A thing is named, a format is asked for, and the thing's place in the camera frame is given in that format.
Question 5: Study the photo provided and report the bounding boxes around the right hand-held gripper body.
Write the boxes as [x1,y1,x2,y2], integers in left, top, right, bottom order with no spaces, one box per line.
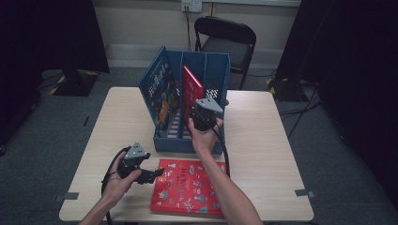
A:
[189,97,224,131]

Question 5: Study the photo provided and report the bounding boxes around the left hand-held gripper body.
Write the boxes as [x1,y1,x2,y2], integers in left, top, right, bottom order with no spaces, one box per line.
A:
[116,142,151,179]

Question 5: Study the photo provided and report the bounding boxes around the red picture book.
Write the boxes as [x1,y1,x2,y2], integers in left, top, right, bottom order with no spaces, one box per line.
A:
[149,158,228,216]
[182,65,205,126]

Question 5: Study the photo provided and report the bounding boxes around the blue file rack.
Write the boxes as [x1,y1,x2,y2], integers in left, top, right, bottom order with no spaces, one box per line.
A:
[153,51,232,156]

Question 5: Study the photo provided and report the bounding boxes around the blue monster picture book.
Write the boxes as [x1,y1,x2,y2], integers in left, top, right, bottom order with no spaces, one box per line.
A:
[138,46,182,139]

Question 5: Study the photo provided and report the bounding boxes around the person's right hand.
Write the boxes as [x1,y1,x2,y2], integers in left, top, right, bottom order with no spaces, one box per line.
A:
[187,118,223,156]

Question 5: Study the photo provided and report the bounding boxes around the person's left hand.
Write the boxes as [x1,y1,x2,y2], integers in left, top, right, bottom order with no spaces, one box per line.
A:
[101,156,143,205]

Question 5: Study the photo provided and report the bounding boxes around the grey tape strip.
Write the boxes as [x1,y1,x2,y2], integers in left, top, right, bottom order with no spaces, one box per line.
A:
[295,188,316,200]
[54,192,80,203]

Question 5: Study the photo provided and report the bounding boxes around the black folding chair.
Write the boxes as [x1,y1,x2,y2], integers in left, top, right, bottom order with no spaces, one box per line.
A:
[193,16,257,91]

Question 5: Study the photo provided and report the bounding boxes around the black stand base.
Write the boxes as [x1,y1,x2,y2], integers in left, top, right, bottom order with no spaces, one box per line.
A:
[266,77,309,103]
[48,68,100,98]

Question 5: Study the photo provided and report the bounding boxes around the black curtain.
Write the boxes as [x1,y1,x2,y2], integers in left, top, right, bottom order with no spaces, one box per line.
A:
[275,0,398,201]
[0,0,111,148]

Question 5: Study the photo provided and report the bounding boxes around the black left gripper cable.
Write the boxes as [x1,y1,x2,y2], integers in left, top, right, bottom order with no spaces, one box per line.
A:
[100,145,132,225]

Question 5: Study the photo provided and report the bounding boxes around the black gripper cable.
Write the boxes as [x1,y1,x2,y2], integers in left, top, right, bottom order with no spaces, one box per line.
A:
[100,145,132,225]
[205,115,232,179]

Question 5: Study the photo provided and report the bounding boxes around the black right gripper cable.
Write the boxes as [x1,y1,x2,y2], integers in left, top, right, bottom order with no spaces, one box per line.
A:
[205,115,232,179]

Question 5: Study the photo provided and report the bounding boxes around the black wall socket cable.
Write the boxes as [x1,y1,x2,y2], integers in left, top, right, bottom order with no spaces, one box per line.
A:
[185,6,192,53]

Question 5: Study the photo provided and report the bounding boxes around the black floor cables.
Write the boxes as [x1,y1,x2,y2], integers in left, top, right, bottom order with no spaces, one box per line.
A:
[278,83,323,140]

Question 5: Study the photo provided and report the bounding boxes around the white wall socket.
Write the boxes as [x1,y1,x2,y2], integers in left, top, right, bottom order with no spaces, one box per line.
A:
[181,0,203,13]

